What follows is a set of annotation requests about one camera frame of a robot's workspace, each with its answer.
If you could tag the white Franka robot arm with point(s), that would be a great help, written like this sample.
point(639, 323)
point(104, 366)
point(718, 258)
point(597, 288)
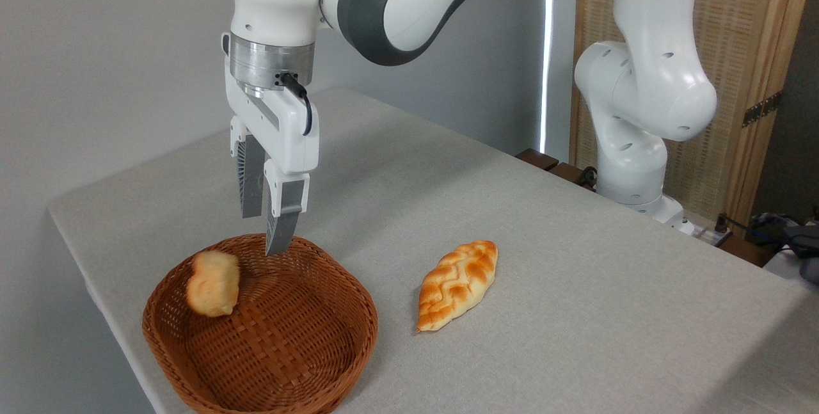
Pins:
point(646, 75)

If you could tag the dark grey bundled object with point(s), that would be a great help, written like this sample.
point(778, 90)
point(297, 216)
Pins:
point(793, 238)

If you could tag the grey fabric tablecloth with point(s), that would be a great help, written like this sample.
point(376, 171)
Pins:
point(576, 286)

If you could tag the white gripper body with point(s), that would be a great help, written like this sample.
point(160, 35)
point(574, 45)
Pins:
point(285, 129)

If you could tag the dark wooden slat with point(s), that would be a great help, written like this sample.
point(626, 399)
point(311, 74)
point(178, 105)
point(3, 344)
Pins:
point(569, 174)
point(537, 158)

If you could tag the dark metal screen hinge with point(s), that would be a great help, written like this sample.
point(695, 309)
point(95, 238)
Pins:
point(761, 109)

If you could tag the brown woven wicker basket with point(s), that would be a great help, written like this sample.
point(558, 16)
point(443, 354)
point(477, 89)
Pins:
point(281, 343)

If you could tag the long braided bread loaf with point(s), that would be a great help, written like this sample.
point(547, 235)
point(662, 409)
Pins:
point(457, 283)

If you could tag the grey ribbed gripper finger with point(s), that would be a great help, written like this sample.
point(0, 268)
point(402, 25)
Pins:
point(252, 183)
point(285, 209)

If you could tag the white power strip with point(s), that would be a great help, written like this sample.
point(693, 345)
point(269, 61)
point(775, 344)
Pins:
point(700, 233)

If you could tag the round muffin-shaped bread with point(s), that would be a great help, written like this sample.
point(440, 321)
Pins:
point(213, 285)

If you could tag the wooden rattan folding screen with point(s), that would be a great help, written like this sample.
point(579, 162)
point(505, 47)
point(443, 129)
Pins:
point(748, 30)

